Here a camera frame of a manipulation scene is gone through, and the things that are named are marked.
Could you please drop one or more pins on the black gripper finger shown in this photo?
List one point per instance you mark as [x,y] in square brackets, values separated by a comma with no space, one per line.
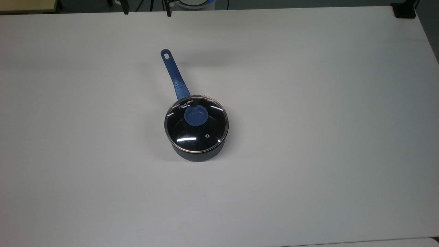
[168,9]
[126,8]

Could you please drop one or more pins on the black clamp block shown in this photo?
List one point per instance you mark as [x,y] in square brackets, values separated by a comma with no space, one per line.
[404,10]

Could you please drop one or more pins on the white and blue robot base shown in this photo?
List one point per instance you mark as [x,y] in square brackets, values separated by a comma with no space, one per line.
[197,3]

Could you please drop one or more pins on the glass lid with blue knob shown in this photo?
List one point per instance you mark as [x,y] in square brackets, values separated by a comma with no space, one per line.
[196,123]

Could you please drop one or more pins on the light wooden table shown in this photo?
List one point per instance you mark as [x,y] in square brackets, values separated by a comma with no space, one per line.
[27,5]

